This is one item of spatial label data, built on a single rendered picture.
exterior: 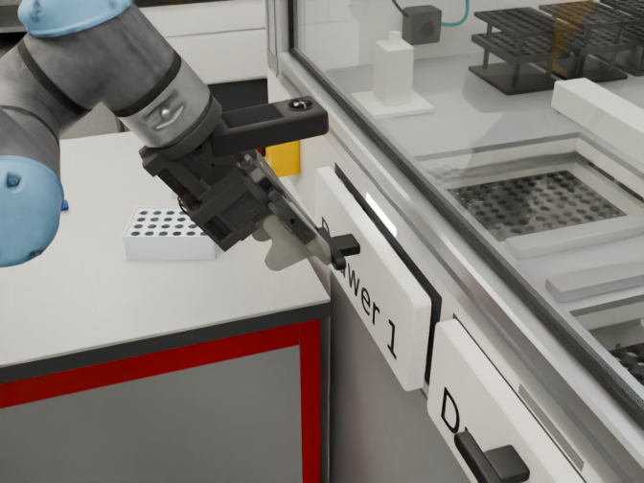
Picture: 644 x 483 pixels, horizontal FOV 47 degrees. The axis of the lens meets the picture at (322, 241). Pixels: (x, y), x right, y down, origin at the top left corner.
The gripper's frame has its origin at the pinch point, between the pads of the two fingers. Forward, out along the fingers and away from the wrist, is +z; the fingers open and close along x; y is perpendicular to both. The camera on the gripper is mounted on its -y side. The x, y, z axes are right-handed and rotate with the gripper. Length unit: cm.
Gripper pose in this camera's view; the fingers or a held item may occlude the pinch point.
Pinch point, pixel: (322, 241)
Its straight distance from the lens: 77.0
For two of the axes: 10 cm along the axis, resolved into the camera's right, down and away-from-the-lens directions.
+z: 5.4, 6.0, 5.9
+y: -7.8, 6.2, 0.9
